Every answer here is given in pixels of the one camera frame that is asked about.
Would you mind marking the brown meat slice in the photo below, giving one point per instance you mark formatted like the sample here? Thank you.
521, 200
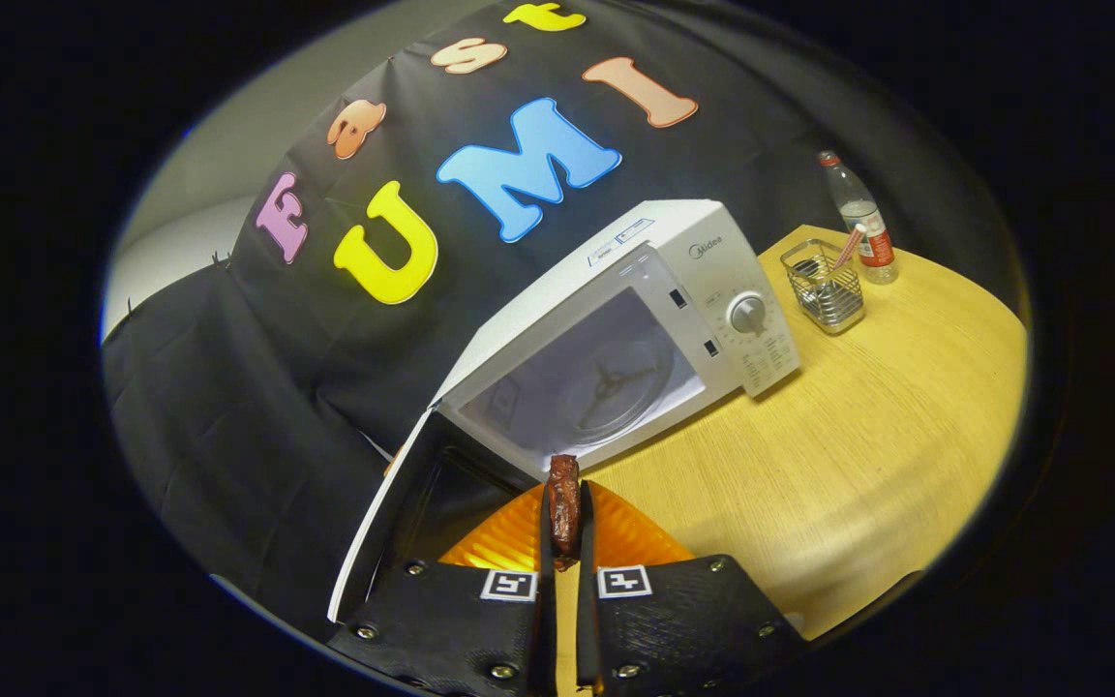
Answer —
564, 513

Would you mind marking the clear bottle with red label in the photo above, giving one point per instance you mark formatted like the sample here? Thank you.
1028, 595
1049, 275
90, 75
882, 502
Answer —
862, 223

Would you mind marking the glass turntable plate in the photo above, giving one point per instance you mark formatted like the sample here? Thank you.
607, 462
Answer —
649, 397

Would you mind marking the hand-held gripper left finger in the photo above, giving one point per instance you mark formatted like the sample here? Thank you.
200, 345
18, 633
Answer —
480, 629

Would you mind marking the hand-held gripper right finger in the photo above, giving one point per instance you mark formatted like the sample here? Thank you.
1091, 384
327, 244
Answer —
674, 629

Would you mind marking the white toaster oven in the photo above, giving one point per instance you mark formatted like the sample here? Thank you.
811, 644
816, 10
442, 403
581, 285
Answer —
557, 310

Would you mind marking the pink straw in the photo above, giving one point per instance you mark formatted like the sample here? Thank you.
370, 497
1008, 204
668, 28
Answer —
848, 249

